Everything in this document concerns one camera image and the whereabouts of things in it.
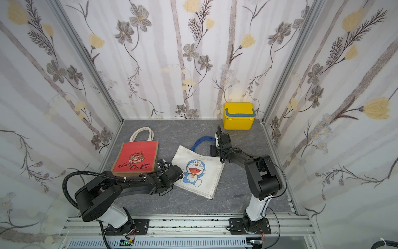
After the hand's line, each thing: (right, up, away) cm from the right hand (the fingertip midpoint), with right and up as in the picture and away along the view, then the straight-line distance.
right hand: (216, 145), depth 96 cm
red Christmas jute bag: (-50, -7, +2) cm, 51 cm away
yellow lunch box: (+16, +19, +8) cm, 26 cm away
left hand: (-22, -16, -5) cm, 28 cm away
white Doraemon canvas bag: (-9, -16, -5) cm, 19 cm away
